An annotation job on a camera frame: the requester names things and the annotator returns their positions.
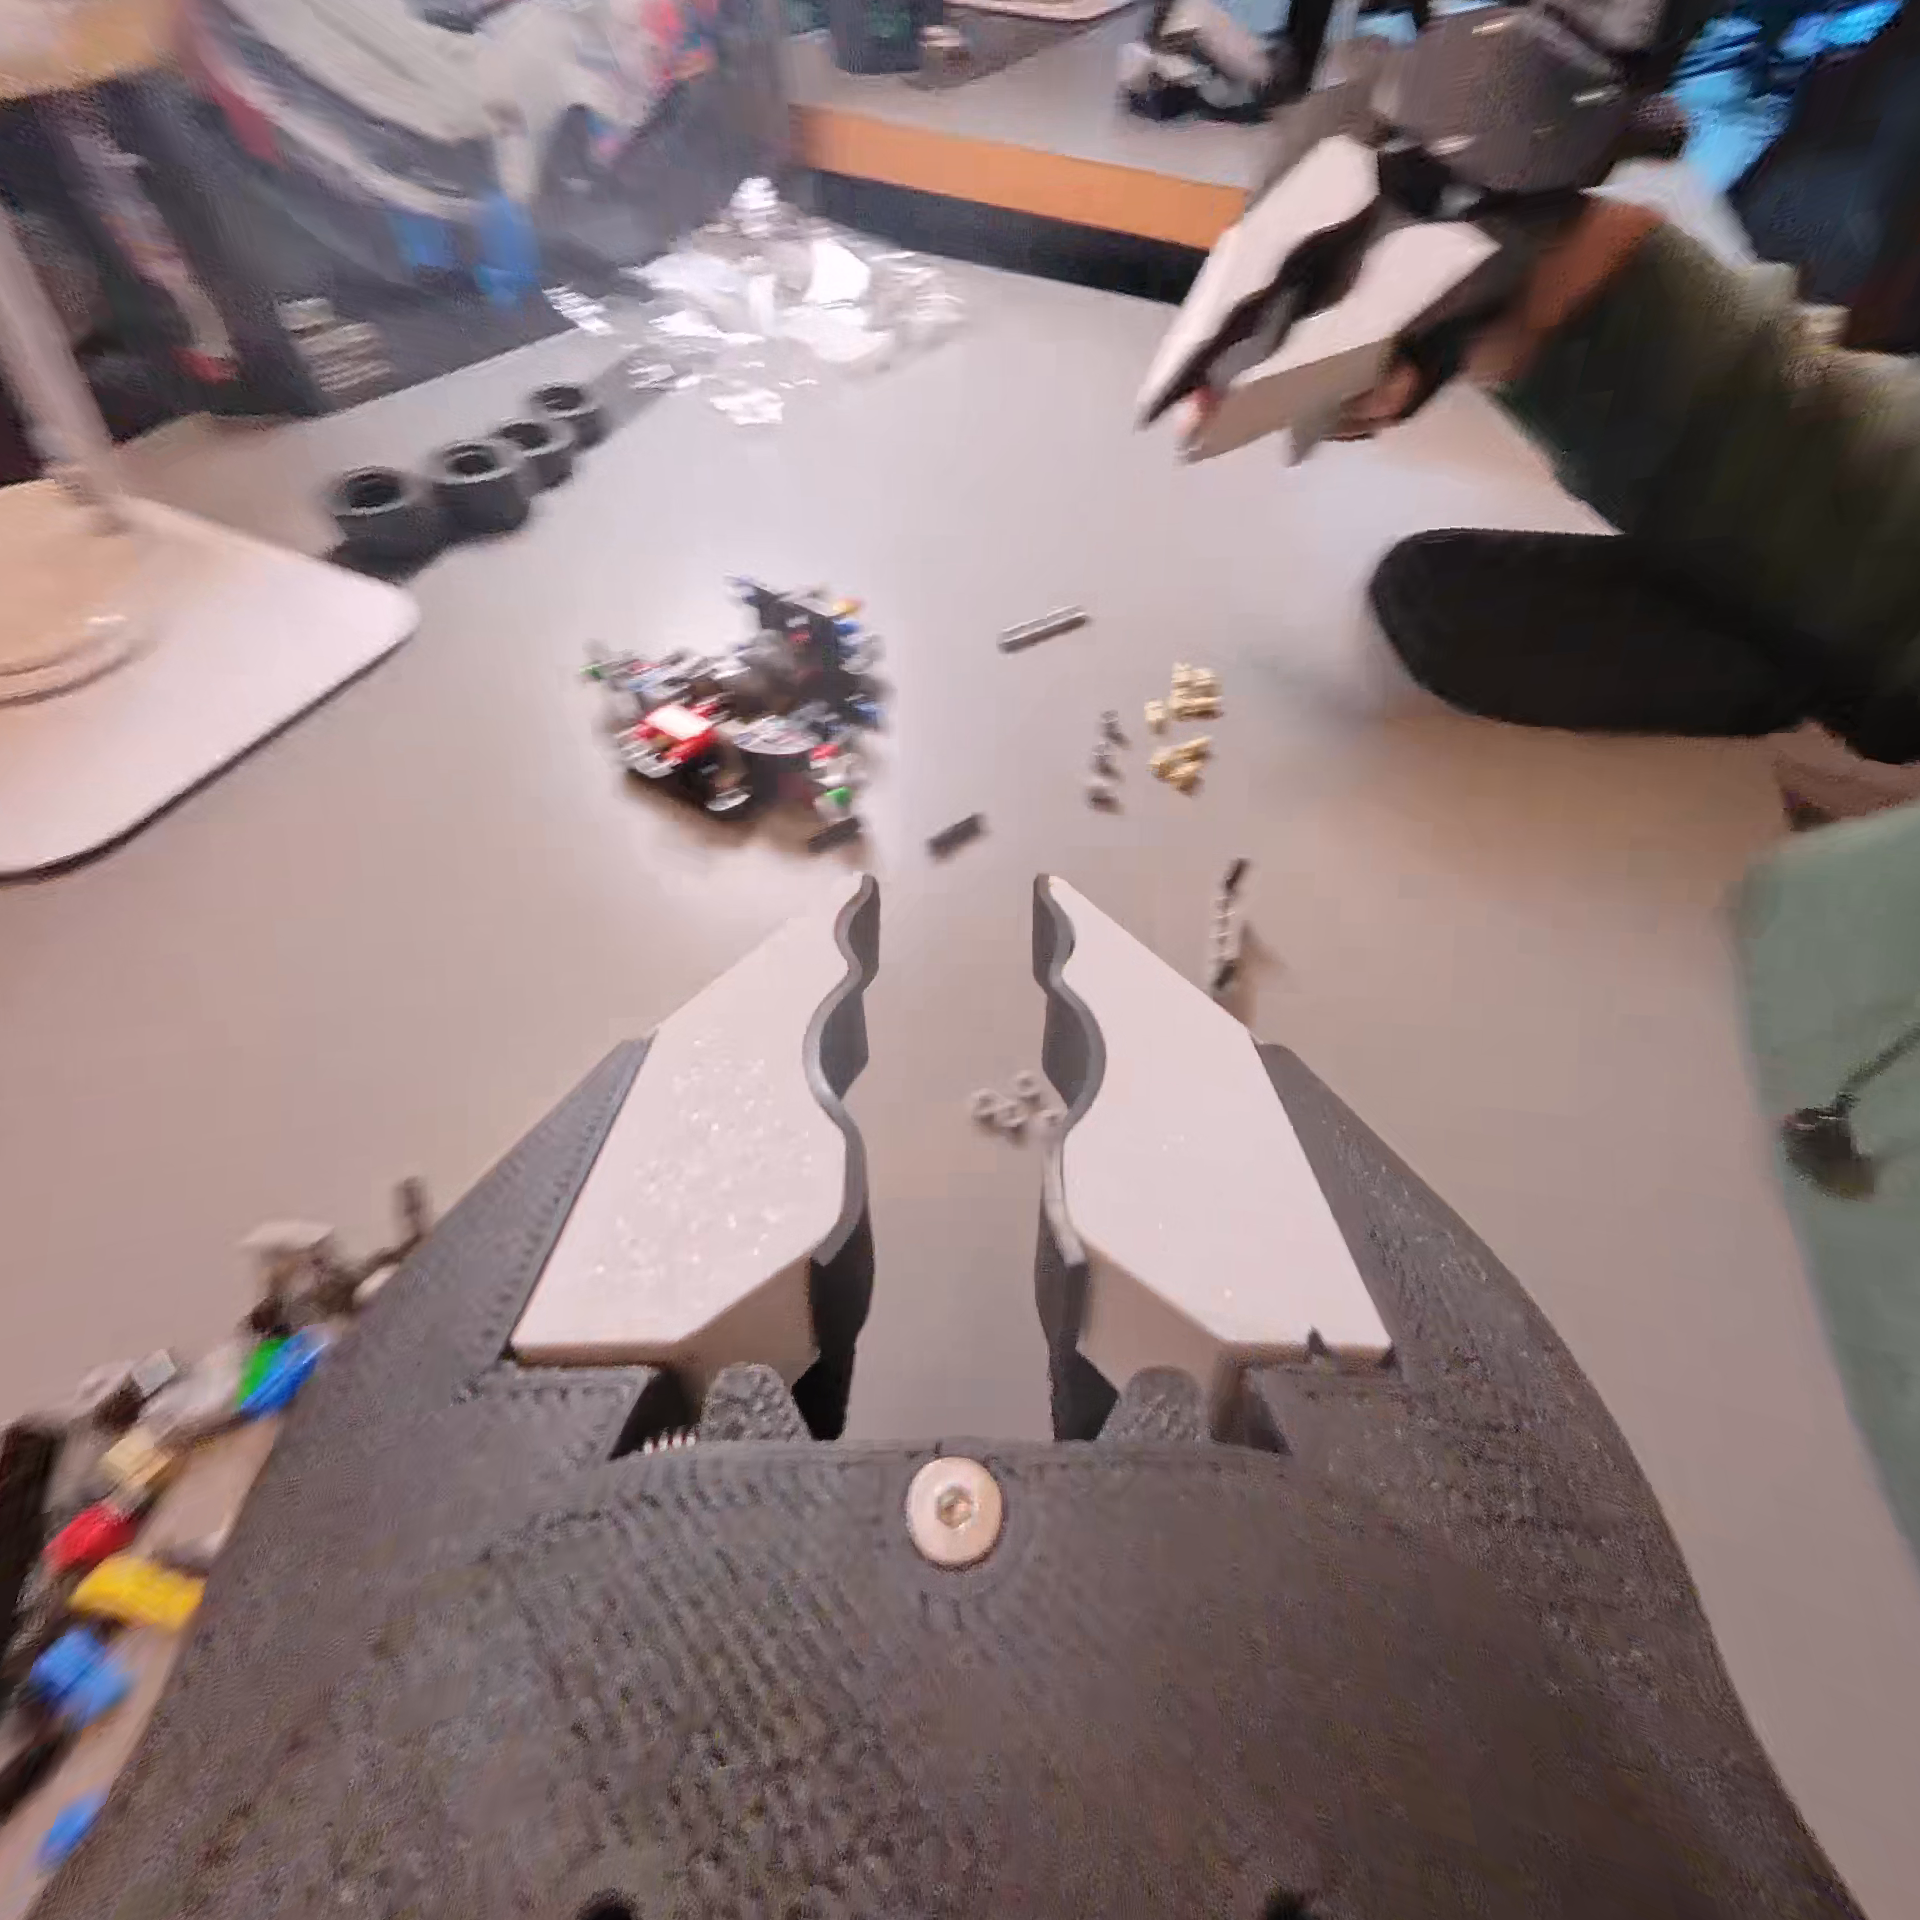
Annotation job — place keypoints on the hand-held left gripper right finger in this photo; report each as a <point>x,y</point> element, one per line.
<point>1214,1200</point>

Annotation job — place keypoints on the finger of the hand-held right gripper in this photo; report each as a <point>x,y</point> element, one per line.
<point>1382,316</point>
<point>1277,225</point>

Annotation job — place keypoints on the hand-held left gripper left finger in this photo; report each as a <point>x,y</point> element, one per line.
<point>691,1200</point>

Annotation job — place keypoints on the grey lego beam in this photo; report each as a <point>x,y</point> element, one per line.
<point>1230,945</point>
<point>1043,627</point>

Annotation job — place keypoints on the person's right forearm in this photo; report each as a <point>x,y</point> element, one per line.
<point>1724,389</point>

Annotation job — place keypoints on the pile of tan lego pins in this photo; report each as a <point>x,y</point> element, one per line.
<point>1186,763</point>

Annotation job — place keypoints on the lego chassis assembly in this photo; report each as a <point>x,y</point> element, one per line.
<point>734,704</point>

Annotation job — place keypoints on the pile of mixed lego pins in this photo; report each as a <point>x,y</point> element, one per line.
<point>135,1588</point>

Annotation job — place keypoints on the black lego set box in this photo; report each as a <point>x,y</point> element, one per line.
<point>347,360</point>

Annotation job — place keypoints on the person's right hand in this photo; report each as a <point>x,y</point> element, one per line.
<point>1388,406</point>

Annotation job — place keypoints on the white and black device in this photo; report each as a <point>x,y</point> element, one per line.
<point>1200,60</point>

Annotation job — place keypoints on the wood edged desk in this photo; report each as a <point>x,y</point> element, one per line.
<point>1021,171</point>

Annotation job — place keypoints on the black box with green lights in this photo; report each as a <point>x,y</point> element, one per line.
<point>886,29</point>

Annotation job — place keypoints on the crumpled clear plastic wrapper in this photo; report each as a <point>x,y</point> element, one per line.
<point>780,299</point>

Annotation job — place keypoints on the white book stand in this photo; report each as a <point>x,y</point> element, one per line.
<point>224,674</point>

